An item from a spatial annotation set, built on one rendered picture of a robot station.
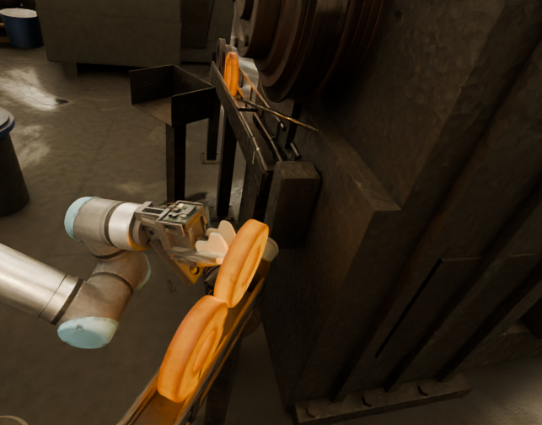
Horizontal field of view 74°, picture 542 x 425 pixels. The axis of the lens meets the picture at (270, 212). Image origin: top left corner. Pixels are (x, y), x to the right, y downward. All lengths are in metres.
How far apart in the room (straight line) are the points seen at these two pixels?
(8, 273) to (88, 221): 0.15
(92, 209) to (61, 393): 0.79
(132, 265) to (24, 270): 0.19
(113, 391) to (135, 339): 0.19
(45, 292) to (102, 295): 0.09
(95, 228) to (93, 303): 0.14
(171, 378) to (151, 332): 0.93
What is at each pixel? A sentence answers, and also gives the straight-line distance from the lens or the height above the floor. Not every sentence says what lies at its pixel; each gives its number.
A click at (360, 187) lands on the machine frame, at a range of 0.72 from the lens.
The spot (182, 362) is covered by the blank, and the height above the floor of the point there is 0.78.
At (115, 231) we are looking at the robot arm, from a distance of 0.70.
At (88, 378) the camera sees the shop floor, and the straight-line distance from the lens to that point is 1.42.
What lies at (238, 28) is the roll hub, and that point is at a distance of 1.00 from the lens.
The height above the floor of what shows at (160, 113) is 0.60.
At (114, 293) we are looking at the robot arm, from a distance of 0.76.
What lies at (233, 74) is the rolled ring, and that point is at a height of 0.71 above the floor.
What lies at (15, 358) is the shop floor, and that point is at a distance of 1.52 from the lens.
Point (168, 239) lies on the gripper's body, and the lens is 0.64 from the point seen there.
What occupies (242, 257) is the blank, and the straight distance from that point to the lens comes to 0.56.
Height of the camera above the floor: 1.24
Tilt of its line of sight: 38 degrees down
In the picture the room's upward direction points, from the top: 12 degrees clockwise
